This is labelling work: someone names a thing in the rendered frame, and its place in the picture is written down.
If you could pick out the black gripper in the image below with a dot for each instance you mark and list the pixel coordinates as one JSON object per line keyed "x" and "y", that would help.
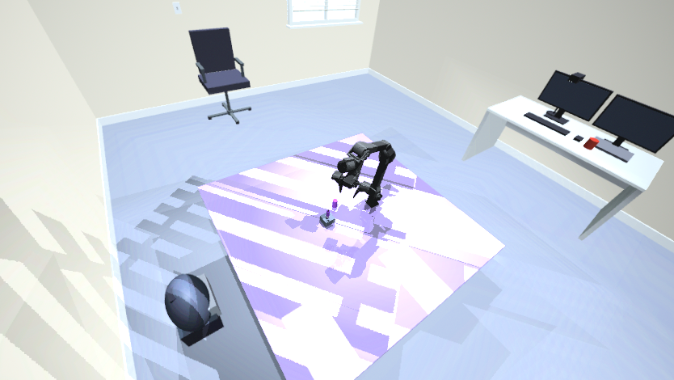
{"x": 362, "y": 187}

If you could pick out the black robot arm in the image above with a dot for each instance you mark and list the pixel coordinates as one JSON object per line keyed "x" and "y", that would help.
{"x": 355, "y": 163}

